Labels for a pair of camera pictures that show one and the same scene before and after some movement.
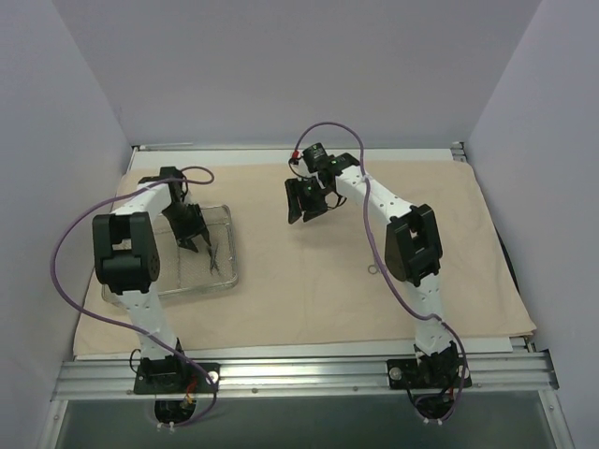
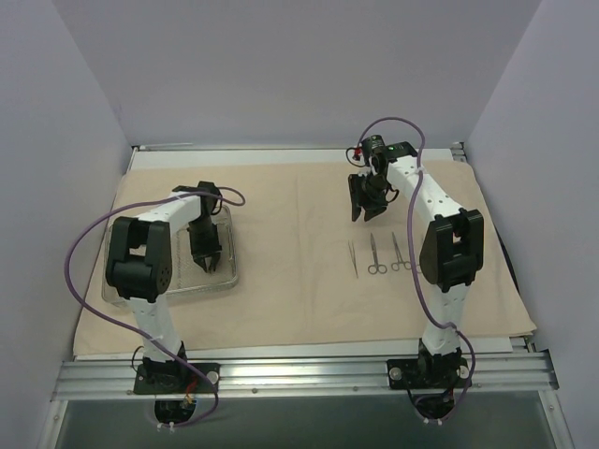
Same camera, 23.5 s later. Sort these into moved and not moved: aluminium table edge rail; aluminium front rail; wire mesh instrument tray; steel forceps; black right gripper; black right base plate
Moved: steel forceps; black right gripper
Not moved: black right base plate; aluminium table edge rail; aluminium front rail; wire mesh instrument tray
